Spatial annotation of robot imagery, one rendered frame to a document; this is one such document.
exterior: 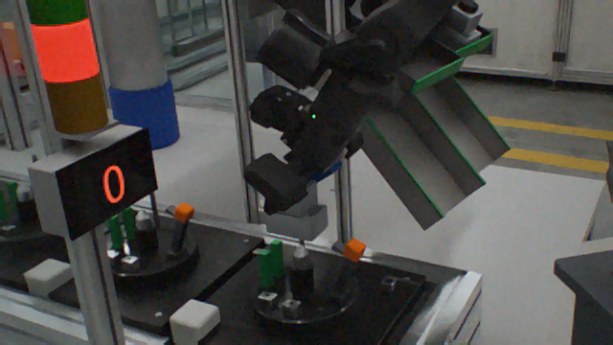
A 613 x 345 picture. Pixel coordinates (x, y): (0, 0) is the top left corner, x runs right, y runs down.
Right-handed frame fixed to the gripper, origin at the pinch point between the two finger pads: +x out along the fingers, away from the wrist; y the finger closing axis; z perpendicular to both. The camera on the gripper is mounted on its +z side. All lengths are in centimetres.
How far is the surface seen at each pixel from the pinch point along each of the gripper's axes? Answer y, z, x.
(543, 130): -325, -38, 111
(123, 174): 17.5, 11.1, -1.3
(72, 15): 19.5, 20.5, -14.5
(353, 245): 0.4, -10.4, 0.1
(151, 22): -60, 61, 39
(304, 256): 0.4, -6.5, 6.5
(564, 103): -377, -39, 111
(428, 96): -46.4, -2.2, 2.4
